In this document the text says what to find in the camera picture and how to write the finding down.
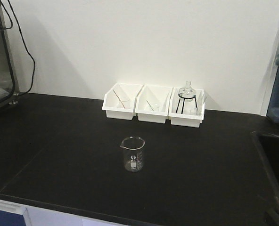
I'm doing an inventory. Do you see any black bench sink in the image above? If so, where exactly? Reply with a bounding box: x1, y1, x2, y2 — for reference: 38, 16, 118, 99
252, 131, 279, 226

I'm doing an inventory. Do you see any middle white plastic bin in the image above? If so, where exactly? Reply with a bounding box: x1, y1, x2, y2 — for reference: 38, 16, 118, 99
135, 85, 173, 123

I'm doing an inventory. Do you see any white plastic bin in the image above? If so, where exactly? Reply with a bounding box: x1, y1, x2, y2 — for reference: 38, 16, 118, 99
102, 83, 143, 120
135, 85, 173, 123
168, 88, 206, 128

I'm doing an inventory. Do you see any left white plastic bin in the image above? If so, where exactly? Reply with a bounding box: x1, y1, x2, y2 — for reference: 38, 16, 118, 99
102, 83, 143, 120

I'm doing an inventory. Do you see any right white plastic bin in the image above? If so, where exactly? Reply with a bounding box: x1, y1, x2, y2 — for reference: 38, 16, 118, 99
168, 88, 206, 128

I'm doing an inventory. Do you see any round glass flask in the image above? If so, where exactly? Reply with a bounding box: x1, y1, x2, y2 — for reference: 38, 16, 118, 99
179, 81, 196, 101

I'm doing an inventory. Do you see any blue cabinet front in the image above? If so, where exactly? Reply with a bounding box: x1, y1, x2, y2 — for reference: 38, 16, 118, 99
0, 210, 25, 226

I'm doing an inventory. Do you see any black wire tripod stand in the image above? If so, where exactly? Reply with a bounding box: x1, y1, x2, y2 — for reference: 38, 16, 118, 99
175, 93, 198, 114

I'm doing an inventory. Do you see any black power cable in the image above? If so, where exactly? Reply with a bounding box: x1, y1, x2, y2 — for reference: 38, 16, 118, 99
0, 0, 36, 96

